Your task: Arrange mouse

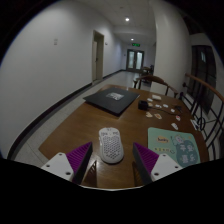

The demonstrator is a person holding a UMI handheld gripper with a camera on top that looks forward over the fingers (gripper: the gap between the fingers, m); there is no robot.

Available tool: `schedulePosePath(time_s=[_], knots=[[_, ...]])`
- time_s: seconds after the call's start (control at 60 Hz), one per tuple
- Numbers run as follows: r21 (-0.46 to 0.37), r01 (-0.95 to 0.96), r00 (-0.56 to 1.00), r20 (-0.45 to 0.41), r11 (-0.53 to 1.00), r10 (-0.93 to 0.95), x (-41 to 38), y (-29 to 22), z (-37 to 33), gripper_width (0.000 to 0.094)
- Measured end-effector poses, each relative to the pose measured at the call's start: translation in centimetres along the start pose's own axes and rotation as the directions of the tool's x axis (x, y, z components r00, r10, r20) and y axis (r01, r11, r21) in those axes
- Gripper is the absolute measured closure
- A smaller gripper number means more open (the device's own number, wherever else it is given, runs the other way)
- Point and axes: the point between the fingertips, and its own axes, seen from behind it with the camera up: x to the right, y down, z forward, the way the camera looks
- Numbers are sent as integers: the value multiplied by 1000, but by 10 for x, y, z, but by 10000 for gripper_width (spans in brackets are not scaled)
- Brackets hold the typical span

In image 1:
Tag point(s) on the glass double door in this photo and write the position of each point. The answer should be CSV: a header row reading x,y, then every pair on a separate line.
x,y
135,60

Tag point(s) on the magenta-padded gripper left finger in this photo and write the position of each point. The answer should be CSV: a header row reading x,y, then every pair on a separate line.
x,y
60,165

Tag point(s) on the dark window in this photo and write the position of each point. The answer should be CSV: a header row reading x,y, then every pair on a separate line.
x,y
203,73

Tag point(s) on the mint green printed mouse pad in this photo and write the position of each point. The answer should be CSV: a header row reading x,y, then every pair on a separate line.
x,y
176,146

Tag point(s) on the wooden armchair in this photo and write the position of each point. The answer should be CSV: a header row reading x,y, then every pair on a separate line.
x,y
155,79

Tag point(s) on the black flat folder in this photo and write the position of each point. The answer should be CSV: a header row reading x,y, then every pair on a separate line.
x,y
110,100

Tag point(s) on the distant wooden chair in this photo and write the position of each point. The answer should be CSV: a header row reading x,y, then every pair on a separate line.
x,y
146,70

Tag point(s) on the side doorway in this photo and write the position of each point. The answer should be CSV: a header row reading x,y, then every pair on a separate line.
x,y
98,56

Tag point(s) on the small black box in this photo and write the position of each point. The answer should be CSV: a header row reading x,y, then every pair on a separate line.
x,y
143,105

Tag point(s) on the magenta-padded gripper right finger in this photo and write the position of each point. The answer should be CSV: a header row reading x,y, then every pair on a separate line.
x,y
163,166

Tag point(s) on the ceiling lights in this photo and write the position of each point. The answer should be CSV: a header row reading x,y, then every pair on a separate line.
x,y
127,19

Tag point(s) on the white honeycomb computer mouse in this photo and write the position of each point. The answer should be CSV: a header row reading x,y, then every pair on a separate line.
x,y
111,146

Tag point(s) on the white rectangular card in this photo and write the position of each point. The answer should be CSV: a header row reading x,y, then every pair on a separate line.
x,y
156,97

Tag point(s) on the green exit sign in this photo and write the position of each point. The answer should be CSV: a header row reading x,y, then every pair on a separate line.
x,y
135,44

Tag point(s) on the black railing with wooden handrail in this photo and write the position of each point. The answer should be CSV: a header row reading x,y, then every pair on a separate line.
x,y
203,84

